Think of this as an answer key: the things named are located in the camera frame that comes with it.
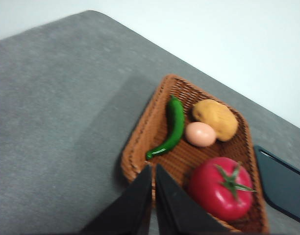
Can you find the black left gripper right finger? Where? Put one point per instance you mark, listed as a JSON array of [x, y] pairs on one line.
[[174, 210]]

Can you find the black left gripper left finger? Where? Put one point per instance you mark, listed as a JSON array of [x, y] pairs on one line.
[[132, 210]]

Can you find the red tomato with green stem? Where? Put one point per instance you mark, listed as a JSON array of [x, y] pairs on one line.
[[213, 195]]

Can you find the pale pink egg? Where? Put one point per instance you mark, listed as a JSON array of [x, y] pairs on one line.
[[200, 134]]

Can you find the brown wicker basket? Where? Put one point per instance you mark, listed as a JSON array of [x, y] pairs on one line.
[[152, 127]]

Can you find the green chili pepper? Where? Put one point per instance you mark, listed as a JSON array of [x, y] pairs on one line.
[[177, 122]]

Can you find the yellow-brown potato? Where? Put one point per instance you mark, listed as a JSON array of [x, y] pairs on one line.
[[213, 117]]

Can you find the dark rectangular tray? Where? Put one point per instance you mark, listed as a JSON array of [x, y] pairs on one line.
[[284, 186]]

